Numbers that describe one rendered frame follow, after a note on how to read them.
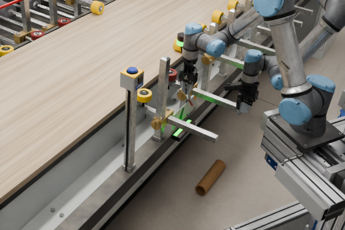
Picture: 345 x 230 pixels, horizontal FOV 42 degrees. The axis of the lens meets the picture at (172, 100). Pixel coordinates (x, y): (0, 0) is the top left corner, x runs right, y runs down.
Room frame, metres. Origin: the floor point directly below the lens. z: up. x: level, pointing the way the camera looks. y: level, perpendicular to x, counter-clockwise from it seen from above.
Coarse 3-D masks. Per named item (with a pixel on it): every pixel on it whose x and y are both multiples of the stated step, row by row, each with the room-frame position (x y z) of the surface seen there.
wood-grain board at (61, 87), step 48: (144, 0) 3.02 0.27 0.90; (192, 0) 3.11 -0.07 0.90; (240, 0) 3.20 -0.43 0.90; (48, 48) 2.19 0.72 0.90; (96, 48) 2.25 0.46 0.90; (144, 48) 2.30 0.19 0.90; (0, 96) 1.70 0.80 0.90; (48, 96) 1.74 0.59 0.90; (96, 96) 1.78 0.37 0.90; (0, 144) 1.37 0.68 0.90; (48, 144) 1.40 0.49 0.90; (0, 192) 1.11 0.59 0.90
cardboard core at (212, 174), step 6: (216, 162) 2.31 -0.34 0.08; (222, 162) 2.32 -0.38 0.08; (210, 168) 2.25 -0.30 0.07; (216, 168) 2.25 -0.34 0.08; (222, 168) 2.28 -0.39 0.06; (210, 174) 2.18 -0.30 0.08; (216, 174) 2.20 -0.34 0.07; (204, 180) 2.12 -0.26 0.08; (210, 180) 2.14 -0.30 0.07; (198, 186) 2.11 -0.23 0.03; (204, 186) 2.07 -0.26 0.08; (210, 186) 2.11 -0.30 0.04; (198, 192) 2.08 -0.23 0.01; (204, 192) 2.08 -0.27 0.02
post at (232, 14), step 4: (232, 12) 2.40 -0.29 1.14; (236, 12) 2.42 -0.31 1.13; (228, 16) 2.40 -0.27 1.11; (232, 16) 2.39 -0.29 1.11; (228, 20) 2.40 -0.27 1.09; (232, 20) 2.39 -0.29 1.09; (228, 24) 2.40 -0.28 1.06; (228, 48) 2.40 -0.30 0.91; (224, 52) 2.40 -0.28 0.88; (228, 52) 2.41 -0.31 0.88; (220, 64) 2.41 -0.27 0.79; (224, 64) 2.39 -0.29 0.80; (220, 68) 2.40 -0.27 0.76; (224, 68) 2.39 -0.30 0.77; (220, 72) 2.40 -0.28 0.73; (224, 72) 2.40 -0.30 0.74
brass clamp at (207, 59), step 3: (204, 54) 2.18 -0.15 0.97; (207, 54) 2.18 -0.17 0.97; (201, 57) 2.17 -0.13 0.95; (204, 57) 2.16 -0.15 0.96; (207, 57) 2.15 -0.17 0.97; (210, 57) 2.16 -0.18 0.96; (213, 57) 2.18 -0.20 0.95; (201, 60) 2.16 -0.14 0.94; (204, 60) 2.15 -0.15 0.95; (207, 60) 2.15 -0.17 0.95; (210, 60) 2.15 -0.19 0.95; (213, 60) 2.19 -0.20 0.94; (204, 63) 2.15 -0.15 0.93; (207, 63) 2.14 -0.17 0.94; (210, 63) 2.16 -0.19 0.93
